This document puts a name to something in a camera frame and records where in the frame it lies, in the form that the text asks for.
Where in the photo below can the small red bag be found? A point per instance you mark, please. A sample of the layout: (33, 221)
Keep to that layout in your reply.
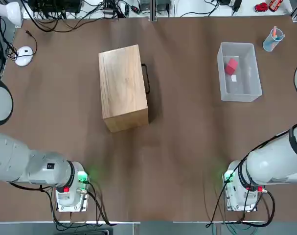
(231, 66)

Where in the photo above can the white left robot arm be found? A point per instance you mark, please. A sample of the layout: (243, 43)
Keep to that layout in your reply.
(13, 159)

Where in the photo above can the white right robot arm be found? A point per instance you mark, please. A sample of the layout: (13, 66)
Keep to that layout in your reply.
(268, 166)

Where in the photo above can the light wooden drawer cabinet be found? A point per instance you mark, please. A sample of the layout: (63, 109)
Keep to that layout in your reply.
(121, 88)

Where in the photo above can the clear plastic box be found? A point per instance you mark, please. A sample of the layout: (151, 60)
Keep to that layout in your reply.
(246, 85)

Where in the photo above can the black electronics box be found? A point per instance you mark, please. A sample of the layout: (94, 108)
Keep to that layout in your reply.
(55, 5)

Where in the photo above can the white square sticker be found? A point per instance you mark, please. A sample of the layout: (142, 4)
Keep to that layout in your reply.
(234, 78)

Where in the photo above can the black power supply unit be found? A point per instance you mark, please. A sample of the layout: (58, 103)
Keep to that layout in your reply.
(163, 5)
(145, 5)

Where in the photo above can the small grey usb hub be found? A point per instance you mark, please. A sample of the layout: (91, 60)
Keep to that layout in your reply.
(108, 10)

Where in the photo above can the black power adapter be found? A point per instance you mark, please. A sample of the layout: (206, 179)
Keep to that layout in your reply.
(237, 5)
(224, 2)

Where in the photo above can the white desk lamp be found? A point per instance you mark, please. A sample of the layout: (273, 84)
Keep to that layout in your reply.
(24, 56)

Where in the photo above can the clear plastic cup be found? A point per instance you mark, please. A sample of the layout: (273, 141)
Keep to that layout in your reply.
(269, 45)

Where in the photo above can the orange marker pen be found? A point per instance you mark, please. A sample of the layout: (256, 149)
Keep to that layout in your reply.
(275, 31)

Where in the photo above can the blue marker pen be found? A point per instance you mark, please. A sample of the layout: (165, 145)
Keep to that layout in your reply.
(281, 37)

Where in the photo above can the red orange toy car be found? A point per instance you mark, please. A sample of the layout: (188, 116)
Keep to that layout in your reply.
(276, 5)

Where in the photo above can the aluminium frame post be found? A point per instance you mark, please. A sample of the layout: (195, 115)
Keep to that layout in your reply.
(152, 9)

